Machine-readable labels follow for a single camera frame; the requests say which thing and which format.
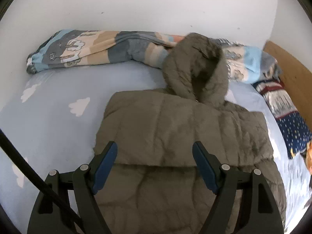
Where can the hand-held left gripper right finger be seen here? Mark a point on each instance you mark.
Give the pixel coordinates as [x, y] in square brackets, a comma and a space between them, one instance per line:
[204, 168]

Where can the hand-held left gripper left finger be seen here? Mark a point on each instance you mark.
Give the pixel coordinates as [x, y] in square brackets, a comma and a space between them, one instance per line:
[104, 168]

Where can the khaki hooded puffer jacket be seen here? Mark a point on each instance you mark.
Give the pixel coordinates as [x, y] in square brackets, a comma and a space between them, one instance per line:
[158, 126]

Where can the light blue cloud bed sheet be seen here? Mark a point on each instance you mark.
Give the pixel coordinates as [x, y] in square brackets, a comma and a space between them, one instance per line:
[61, 90]

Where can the navy star print pillow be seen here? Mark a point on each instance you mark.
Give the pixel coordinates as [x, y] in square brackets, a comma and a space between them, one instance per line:
[290, 124]

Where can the orange floral scarf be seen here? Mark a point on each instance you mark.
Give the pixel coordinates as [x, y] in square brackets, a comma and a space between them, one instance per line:
[309, 158]

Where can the patterned patchwork blanket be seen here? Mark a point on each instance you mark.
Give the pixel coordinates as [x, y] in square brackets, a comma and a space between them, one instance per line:
[97, 48]

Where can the wooden headboard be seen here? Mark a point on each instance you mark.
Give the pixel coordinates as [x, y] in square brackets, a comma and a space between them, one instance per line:
[292, 70]

